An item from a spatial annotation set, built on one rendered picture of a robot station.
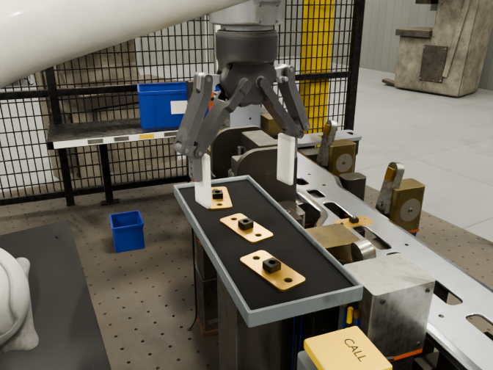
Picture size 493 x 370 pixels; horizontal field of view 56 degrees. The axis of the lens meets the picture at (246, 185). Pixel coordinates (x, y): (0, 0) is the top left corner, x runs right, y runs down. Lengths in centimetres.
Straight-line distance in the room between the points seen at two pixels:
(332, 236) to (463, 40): 708
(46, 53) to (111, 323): 99
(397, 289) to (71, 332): 66
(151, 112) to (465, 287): 117
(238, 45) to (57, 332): 71
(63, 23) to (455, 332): 67
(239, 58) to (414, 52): 764
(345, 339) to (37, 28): 37
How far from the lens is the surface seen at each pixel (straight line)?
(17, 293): 81
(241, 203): 73
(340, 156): 144
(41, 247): 107
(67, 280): 105
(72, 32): 33
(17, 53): 33
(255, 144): 94
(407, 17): 990
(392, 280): 67
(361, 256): 75
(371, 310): 65
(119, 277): 143
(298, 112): 64
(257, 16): 54
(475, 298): 88
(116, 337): 122
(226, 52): 56
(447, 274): 92
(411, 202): 117
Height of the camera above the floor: 147
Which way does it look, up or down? 22 degrees down
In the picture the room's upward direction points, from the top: straight up
